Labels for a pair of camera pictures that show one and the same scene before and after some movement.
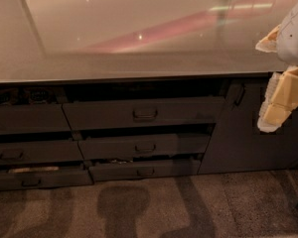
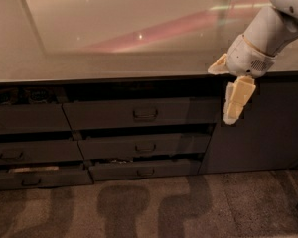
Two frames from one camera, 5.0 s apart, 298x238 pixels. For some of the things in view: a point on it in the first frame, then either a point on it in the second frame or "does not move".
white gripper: [295, 39] -> [249, 59]
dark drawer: [27, 118] does not move
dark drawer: [156, 112] does not move
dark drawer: [36, 153] does not move
